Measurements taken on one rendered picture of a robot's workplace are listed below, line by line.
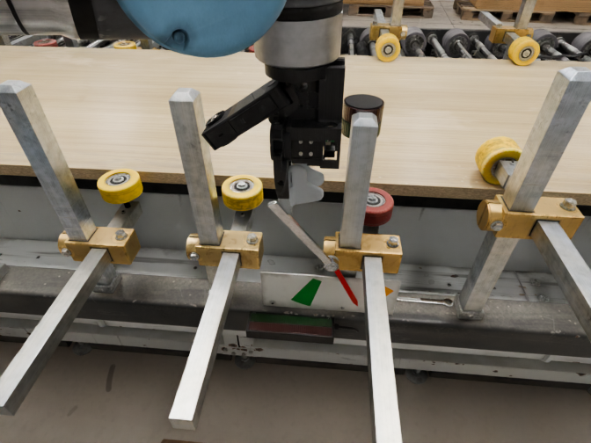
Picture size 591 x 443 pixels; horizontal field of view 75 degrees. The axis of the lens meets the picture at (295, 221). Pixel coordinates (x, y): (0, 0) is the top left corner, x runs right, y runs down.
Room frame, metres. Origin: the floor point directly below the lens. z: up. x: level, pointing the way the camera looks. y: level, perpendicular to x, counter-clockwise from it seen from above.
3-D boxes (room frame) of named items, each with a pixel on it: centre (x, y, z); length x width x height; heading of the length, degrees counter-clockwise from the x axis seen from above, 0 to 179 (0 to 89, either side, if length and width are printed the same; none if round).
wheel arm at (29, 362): (0.44, 0.37, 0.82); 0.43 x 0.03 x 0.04; 175
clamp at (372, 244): (0.49, -0.12, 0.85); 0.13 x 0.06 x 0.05; 85
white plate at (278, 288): (0.47, -0.06, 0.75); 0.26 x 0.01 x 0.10; 85
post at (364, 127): (0.49, -0.10, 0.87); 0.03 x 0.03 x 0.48; 85
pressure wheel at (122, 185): (0.63, 0.35, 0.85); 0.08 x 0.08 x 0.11
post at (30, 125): (0.54, 0.40, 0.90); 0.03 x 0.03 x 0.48; 85
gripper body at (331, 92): (0.42, -0.01, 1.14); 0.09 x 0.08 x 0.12; 85
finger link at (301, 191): (0.41, -0.01, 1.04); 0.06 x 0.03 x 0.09; 85
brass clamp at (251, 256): (0.51, 0.13, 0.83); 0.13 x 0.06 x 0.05; 85
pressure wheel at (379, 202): (0.57, -0.14, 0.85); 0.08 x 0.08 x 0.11
